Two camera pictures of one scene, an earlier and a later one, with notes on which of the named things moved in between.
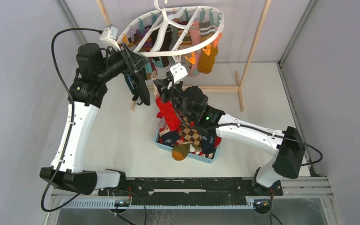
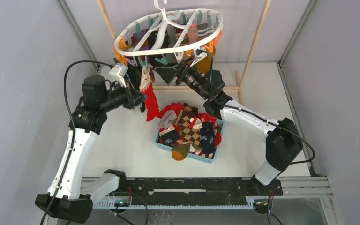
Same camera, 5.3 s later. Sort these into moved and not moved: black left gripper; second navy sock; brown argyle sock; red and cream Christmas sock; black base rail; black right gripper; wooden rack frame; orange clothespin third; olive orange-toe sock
Moved: red and cream Christmas sock; black left gripper; black right gripper
Not moved: black base rail; wooden rack frame; second navy sock; olive orange-toe sock; brown argyle sock; orange clothespin third
